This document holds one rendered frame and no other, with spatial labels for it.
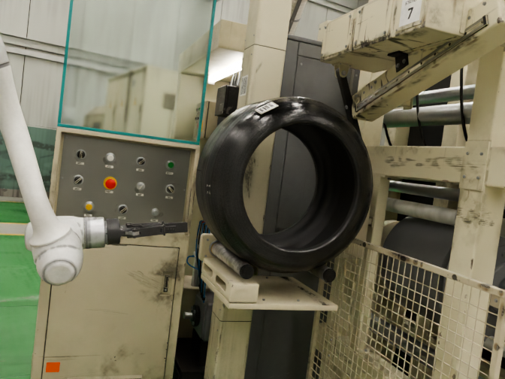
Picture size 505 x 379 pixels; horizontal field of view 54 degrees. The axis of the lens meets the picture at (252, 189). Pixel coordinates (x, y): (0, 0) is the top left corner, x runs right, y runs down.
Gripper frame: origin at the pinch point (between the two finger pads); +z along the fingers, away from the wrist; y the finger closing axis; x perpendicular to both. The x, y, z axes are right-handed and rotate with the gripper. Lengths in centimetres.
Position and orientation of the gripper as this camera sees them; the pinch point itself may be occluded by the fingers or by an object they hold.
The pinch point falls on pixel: (175, 227)
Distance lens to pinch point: 150.7
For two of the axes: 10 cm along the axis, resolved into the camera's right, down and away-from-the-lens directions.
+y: -3.3, -0.9, 9.4
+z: 9.4, -0.4, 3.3
